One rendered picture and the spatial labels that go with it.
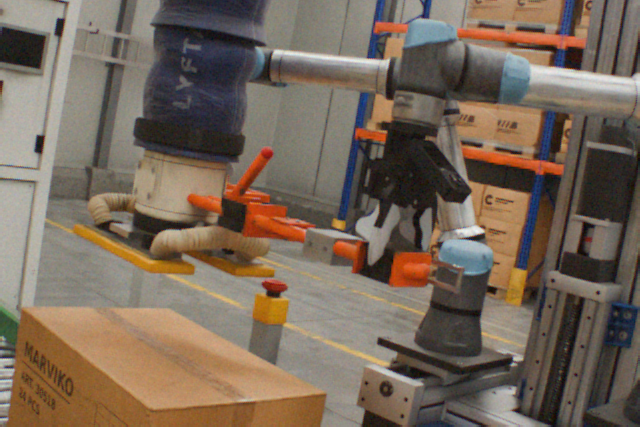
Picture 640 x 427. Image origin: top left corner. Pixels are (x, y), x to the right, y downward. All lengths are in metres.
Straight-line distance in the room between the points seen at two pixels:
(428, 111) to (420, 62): 0.07
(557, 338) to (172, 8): 1.03
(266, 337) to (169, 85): 0.86
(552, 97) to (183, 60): 0.68
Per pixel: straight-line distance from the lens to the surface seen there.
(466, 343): 1.74
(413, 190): 1.17
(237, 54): 1.56
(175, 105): 1.54
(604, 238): 1.67
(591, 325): 1.69
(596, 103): 1.40
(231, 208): 1.42
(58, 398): 1.71
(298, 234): 1.30
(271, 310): 2.14
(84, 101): 11.28
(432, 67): 1.17
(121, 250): 1.55
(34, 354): 1.82
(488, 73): 1.19
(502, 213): 9.29
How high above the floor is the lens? 1.44
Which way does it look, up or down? 4 degrees down
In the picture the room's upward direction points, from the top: 10 degrees clockwise
